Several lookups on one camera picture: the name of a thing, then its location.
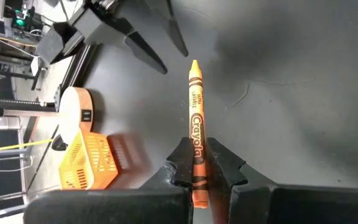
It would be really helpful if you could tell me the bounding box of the white shade wooden table lamp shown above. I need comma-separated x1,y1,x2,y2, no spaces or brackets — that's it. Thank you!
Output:
0,68,94,154

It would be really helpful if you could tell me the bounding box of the orange plastic basket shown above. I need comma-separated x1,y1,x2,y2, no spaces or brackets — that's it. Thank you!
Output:
57,129,119,191

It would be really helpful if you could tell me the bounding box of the orange crayon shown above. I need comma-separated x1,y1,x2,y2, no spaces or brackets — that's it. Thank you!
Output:
188,59,210,210

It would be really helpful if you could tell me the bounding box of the black perforated computer case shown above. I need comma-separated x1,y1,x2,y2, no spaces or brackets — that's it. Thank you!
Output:
3,6,45,34

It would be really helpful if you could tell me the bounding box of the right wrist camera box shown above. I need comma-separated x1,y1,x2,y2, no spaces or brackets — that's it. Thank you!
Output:
35,21,85,65

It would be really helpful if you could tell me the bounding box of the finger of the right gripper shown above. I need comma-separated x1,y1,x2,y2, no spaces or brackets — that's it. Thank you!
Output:
165,0,188,57
124,30,168,75

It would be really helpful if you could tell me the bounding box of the yellow hanging cable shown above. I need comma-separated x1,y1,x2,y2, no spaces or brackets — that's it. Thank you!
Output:
0,138,55,153

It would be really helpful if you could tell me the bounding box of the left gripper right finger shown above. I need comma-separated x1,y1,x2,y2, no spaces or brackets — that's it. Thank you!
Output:
206,137,358,224

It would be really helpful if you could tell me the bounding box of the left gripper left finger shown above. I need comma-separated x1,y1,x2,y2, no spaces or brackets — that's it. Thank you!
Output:
23,137,195,224

